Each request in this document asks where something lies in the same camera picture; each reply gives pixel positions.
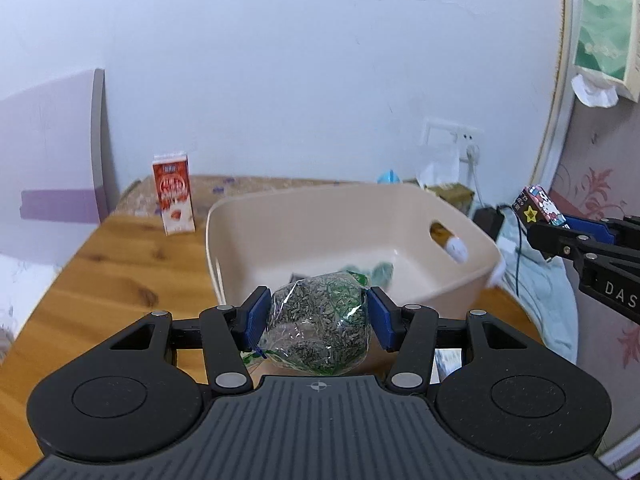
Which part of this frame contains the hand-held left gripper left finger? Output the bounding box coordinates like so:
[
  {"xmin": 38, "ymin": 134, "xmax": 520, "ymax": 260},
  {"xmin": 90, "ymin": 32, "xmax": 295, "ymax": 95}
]
[{"xmin": 107, "ymin": 286, "xmax": 273, "ymax": 396}]

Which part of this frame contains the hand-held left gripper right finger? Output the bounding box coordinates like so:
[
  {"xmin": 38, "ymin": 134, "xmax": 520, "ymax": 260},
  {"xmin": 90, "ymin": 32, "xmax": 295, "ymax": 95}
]
[{"xmin": 366, "ymin": 287, "xmax": 532, "ymax": 396}]

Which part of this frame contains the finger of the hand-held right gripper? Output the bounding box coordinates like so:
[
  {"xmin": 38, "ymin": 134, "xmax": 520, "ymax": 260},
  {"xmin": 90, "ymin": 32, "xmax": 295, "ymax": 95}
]
[
  {"xmin": 564, "ymin": 213, "xmax": 640, "ymax": 250},
  {"xmin": 529, "ymin": 222, "xmax": 640, "ymax": 273}
]

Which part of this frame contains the colourful patterned small box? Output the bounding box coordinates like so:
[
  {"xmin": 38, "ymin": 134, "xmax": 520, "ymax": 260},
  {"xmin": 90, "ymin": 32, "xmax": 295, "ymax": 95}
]
[{"xmin": 512, "ymin": 186, "xmax": 569, "ymax": 231}]

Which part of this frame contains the clear bag of sunflower seeds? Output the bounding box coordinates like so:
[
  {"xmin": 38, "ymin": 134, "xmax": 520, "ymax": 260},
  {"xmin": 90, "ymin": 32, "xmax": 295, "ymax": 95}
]
[{"xmin": 240, "ymin": 270, "xmax": 374, "ymax": 377}]

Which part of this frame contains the beige plastic bin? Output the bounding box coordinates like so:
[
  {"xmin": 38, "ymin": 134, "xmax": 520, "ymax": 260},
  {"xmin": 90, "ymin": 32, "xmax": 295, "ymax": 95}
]
[{"xmin": 206, "ymin": 183, "xmax": 505, "ymax": 322}]

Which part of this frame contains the light blue cloth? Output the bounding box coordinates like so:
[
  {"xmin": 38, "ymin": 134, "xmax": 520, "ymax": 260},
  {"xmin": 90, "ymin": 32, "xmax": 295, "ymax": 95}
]
[{"xmin": 495, "ymin": 210, "xmax": 580, "ymax": 367}]

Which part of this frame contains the black power adapter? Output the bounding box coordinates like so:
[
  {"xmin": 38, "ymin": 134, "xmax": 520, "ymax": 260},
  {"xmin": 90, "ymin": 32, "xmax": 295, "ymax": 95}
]
[{"xmin": 472, "ymin": 205, "xmax": 507, "ymax": 241}]

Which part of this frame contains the brown bottle with white cap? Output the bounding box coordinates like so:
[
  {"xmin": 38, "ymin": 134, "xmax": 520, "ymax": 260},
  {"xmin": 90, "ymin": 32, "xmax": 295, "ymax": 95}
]
[{"xmin": 431, "ymin": 220, "xmax": 469, "ymax": 264}]

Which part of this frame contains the brown cardboard box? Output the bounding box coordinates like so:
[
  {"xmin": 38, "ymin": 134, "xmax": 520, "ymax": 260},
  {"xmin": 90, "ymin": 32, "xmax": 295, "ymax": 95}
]
[{"xmin": 425, "ymin": 183, "xmax": 476, "ymax": 217}]

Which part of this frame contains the clear plastic bag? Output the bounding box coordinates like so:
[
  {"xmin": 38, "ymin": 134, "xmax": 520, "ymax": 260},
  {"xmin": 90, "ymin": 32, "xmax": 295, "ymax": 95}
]
[{"xmin": 415, "ymin": 159, "xmax": 459, "ymax": 190}]

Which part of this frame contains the red milk carton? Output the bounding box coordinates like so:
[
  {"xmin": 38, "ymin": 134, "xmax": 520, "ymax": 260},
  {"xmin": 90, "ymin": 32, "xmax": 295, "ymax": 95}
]
[{"xmin": 151, "ymin": 152, "xmax": 196, "ymax": 237}]

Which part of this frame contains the green tissue pack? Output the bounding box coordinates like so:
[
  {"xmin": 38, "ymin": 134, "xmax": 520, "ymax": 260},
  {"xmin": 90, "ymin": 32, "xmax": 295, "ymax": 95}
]
[{"xmin": 571, "ymin": 0, "xmax": 640, "ymax": 109}]

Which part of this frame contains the purple board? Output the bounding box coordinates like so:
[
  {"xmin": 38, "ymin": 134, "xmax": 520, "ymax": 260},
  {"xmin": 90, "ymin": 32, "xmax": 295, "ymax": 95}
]
[{"xmin": 0, "ymin": 68, "xmax": 121, "ymax": 267}]

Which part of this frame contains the black cable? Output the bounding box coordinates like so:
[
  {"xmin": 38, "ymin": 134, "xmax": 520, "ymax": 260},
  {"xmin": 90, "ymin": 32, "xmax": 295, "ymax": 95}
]
[{"xmin": 495, "ymin": 203, "xmax": 527, "ymax": 288}]

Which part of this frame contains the white plug with cable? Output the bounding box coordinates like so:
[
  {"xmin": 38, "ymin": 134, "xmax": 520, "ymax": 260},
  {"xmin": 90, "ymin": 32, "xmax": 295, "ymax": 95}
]
[{"xmin": 466, "ymin": 144, "xmax": 490, "ymax": 207}]

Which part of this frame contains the white curved headboard frame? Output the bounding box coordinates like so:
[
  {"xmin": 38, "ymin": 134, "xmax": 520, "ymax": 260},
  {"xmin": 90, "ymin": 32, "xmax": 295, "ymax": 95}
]
[{"xmin": 531, "ymin": 0, "xmax": 587, "ymax": 192}]

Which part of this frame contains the white wall socket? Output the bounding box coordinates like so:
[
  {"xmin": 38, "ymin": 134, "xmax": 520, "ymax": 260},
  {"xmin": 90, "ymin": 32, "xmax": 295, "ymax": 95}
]
[{"xmin": 421, "ymin": 118, "xmax": 485, "ymax": 162}]

